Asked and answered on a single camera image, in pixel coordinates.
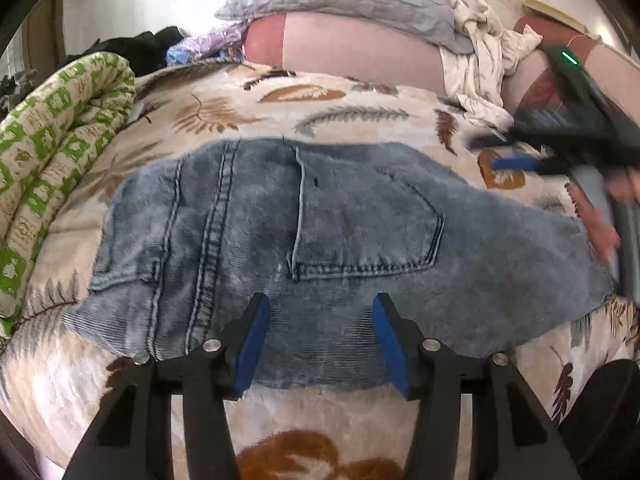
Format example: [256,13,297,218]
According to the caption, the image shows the wooden door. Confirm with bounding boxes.
[20,0,67,78]

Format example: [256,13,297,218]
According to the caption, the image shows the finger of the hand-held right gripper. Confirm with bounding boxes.
[490,154,576,177]
[467,127,566,153]

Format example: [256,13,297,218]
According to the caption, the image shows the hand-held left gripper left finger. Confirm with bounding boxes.
[62,292,271,480]

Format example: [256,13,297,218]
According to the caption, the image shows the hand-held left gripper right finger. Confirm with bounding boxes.
[372,292,581,480]

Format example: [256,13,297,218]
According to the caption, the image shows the black clothing pile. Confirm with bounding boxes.
[82,26,193,68]

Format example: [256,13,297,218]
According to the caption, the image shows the leaf print fleece blanket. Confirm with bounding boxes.
[0,57,640,480]

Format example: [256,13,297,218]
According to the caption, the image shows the person's right hand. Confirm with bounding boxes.
[572,170,640,263]

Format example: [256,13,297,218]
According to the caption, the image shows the purple plastic bag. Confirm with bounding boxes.
[167,27,246,63]

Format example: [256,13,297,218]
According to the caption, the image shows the blue denim pants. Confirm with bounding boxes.
[62,140,618,391]

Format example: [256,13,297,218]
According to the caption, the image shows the pink padded headboard cushion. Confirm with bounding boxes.
[242,14,451,96]

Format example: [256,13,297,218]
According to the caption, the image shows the green patterned rolled quilt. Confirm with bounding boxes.
[0,51,137,338]

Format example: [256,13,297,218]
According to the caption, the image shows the white crumpled cloth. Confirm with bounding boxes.
[440,0,543,128]

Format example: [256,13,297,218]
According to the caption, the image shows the yellow book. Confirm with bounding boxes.
[522,0,596,33]

